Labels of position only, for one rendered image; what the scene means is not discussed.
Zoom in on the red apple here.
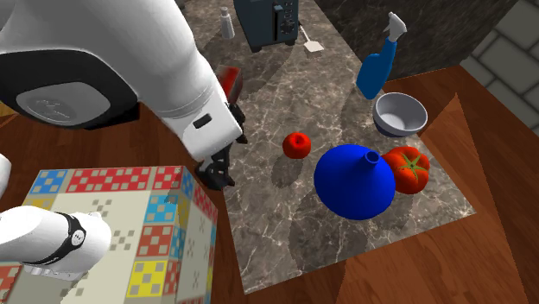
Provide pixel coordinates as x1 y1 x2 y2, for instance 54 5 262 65
282 131 313 160

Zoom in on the red cup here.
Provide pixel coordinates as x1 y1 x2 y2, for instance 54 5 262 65
214 64 244 105

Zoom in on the patterned robot stand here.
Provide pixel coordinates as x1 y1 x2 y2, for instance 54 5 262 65
0 165 219 304

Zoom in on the blue vase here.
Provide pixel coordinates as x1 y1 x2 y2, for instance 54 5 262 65
313 143 396 221

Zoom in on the grey shaker bottle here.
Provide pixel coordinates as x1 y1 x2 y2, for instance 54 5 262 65
219 6 236 41

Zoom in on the dark blue toaster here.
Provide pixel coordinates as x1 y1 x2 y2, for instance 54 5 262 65
232 0 301 54

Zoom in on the white spatula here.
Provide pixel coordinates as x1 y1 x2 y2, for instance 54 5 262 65
297 23 326 54

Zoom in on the blue spray bottle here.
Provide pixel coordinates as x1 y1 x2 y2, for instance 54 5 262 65
355 11 409 101

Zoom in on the white bowl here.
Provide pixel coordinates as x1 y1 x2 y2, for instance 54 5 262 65
372 92 428 138

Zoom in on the red tomato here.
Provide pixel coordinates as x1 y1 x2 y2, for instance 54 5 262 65
381 145 431 195

